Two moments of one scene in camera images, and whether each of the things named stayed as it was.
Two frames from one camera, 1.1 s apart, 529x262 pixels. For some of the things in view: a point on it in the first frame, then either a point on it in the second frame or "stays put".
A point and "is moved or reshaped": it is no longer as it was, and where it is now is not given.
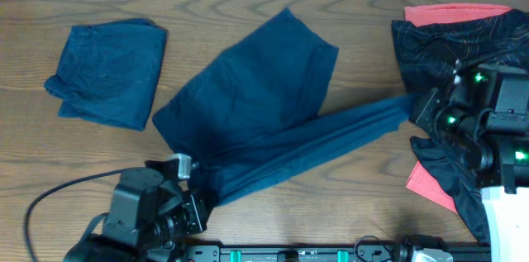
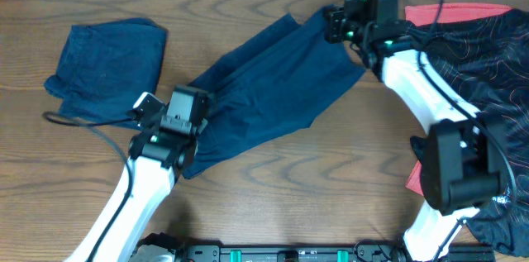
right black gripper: x=427 y=110 → x=335 y=16
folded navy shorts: x=110 y=72 stays put
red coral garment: x=442 y=13 stays put
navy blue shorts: x=250 y=118 is moved or reshaped
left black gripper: x=195 y=216 → x=200 y=121
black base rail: x=368 y=250 stays put
